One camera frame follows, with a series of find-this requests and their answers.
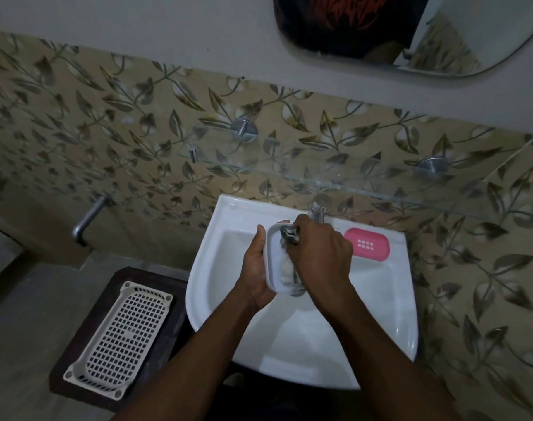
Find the person's right hand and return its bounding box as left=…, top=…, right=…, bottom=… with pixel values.
left=286, top=214, right=355, bottom=317

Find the person's left hand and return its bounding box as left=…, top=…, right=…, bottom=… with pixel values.
left=234, top=224, right=277, bottom=313

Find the grey steel scrubber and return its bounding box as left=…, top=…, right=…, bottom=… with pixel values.
left=279, top=225, right=307, bottom=299

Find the white plastic soap dish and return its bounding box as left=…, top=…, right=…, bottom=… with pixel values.
left=263, top=221, right=306, bottom=297

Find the person's left forearm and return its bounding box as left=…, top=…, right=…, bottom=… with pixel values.
left=112, top=287, right=259, bottom=421

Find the person's right forearm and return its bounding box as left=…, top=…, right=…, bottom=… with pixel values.
left=323, top=281, right=464, bottom=421

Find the chrome sink faucet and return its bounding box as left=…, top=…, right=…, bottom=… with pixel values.
left=310, top=201, right=329, bottom=225

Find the pink soap dish tray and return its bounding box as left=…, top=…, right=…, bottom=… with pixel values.
left=344, top=227, right=391, bottom=263

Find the white ceramic sink basin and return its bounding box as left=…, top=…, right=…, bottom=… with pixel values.
left=185, top=194, right=419, bottom=391

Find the white plastic mesh basket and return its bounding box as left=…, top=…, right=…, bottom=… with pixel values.
left=63, top=281, right=174, bottom=401

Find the dark wooden stool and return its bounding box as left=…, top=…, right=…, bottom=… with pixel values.
left=49, top=266, right=193, bottom=413

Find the clear glass wall shelf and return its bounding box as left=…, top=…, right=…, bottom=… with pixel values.
left=178, top=122, right=533, bottom=225

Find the round chrome shelf mount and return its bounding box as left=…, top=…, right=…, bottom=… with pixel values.
left=417, top=156, right=450, bottom=179
left=229, top=118, right=259, bottom=144

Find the chrome wall tap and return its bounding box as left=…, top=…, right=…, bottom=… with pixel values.
left=72, top=194, right=114, bottom=248

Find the oval wall mirror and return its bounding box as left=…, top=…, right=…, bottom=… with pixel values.
left=273, top=0, right=533, bottom=79

